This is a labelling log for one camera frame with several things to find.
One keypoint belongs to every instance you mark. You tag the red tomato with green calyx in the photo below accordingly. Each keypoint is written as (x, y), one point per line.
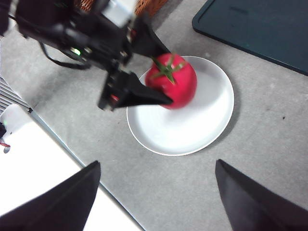
(183, 81)

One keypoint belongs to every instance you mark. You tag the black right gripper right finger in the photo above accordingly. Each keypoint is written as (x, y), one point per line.
(260, 207)

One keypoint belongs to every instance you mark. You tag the grey ribbed panel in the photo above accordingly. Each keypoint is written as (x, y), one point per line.
(7, 96)

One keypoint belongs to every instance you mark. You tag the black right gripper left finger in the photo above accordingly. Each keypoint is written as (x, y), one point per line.
(60, 207)

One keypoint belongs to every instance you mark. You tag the brown wicker basket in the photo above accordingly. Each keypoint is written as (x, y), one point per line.
(149, 6)

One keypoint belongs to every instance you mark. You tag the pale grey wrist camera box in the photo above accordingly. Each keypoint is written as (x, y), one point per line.
(119, 10)

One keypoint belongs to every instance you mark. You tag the white round plate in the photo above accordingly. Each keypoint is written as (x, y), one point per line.
(187, 130)

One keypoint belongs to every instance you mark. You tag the black rectangular tray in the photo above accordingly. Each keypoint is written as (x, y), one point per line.
(252, 29)

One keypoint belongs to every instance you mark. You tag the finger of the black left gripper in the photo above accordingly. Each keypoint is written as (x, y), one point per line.
(144, 96)
(146, 41)

